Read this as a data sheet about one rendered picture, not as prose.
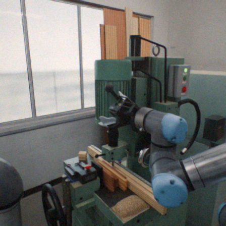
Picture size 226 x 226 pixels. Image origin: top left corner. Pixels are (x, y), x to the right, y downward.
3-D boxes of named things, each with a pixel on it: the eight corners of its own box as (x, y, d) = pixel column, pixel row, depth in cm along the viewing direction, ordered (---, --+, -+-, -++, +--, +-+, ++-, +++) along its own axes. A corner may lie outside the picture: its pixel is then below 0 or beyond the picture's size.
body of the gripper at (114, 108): (117, 94, 72) (140, 99, 62) (129, 108, 77) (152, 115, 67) (105, 110, 70) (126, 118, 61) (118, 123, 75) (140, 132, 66)
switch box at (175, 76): (167, 96, 103) (169, 64, 99) (178, 94, 108) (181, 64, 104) (176, 98, 98) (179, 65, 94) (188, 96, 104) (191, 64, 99)
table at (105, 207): (48, 173, 118) (47, 165, 116) (92, 159, 135) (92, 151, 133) (103, 249, 70) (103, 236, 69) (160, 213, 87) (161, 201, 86)
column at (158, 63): (124, 170, 129) (126, 57, 110) (149, 160, 141) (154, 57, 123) (150, 187, 111) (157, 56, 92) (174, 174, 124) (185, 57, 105)
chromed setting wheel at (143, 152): (135, 169, 101) (136, 147, 98) (153, 162, 108) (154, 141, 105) (139, 172, 98) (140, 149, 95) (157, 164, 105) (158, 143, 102)
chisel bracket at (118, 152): (101, 160, 105) (101, 145, 103) (122, 153, 113) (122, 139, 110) (109, 166, 99) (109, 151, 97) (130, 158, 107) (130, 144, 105)
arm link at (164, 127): (170, 151, 51) (173, 119, 49) (141, 137, 60) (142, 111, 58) (188, 143, 56) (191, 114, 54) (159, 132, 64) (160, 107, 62)
